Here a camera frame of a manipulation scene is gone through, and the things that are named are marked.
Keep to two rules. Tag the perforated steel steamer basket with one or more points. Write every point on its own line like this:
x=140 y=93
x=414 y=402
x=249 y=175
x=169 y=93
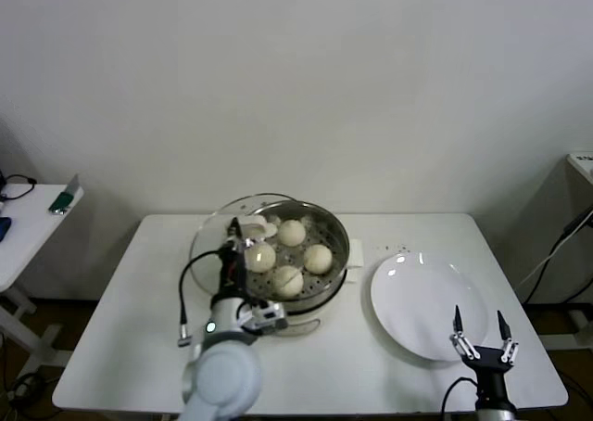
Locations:
x=333 y=235

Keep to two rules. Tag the white side cabinet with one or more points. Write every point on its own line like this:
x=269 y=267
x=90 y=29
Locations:
x=579 y=180

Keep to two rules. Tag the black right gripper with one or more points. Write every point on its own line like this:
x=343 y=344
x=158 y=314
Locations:
x=491 y=370

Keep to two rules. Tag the white steamed baozi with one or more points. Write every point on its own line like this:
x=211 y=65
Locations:
x=261 y=258
x=287 y=282
x=318 y=258
x=292 y=233

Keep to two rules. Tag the white round plate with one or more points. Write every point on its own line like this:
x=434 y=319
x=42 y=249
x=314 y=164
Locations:
x=417 y=300

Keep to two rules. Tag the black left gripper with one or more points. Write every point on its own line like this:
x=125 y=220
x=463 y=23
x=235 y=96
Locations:
x=231 y=272

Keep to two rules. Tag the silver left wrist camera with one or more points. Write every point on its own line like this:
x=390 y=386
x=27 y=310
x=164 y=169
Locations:
x=266 y=316

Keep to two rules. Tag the blue flat object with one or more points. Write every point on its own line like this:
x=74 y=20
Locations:
x=4 y=228

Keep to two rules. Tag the white side table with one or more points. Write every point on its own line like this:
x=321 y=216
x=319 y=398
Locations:
x=28 y=226

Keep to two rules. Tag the glass pot lid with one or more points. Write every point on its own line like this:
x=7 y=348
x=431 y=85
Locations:
x=254 y=226

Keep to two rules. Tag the green white flat packet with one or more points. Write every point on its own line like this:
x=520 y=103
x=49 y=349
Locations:
x=64 y=199

